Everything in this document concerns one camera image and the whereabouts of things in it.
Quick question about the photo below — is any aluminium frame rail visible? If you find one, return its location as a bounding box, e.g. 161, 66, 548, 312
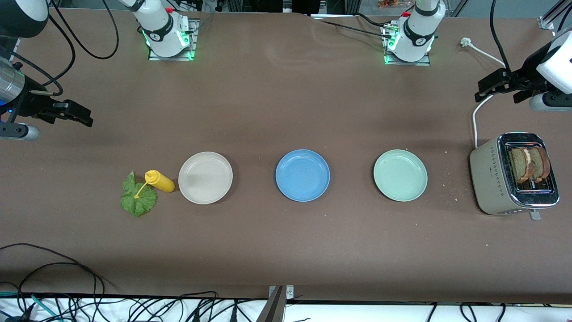
538, 0, 572, 32

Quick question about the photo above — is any blue round plate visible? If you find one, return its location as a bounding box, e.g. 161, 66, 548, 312
275, 149, 331, 202

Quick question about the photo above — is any black base cable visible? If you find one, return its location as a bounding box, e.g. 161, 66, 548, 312
320, 20, 394, 39

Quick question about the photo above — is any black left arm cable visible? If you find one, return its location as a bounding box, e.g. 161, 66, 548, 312
490, 0, 512, 74

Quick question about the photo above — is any teal floor cable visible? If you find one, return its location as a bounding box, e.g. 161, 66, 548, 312
0, 291, 61, 322

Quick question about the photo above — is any brown toast slice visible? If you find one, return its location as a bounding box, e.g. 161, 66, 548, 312
528, 145, 551, 183
509, 148, 534, 184

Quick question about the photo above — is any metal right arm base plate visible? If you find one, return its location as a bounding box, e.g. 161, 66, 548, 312
148, 19, 198, 61

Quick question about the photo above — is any beige chrome toaster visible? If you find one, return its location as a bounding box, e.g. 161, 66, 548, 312
469, 132, 560, 221

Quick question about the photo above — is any yellow mustard squeeze bottle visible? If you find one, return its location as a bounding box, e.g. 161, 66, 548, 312
134, 170, 176, 199

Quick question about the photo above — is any mint green round plate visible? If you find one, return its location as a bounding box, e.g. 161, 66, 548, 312
373, 149, 428, 202

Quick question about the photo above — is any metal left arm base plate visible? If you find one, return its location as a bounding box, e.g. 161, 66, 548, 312
383, 25, 432, 66

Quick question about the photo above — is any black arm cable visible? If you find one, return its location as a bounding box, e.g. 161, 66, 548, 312
490, 0, 512, 74
9, 0, 120, 97

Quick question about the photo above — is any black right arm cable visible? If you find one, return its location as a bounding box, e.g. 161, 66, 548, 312
9, 0, 120, 97

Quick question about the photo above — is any beige round plate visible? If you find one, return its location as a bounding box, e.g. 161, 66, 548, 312
178, 152, 233, 205

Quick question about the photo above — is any metal table edge bracket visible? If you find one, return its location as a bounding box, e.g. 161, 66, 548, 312
257, 285, 294, 322

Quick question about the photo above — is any black floor cable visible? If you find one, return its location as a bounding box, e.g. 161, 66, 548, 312
0, 243, 105, 322

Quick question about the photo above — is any green lettuce leaf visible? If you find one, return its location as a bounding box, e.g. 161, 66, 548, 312
120, 171, 158, 218

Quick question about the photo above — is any white toaster power cable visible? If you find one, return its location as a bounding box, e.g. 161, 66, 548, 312
460, 38, 508, 149

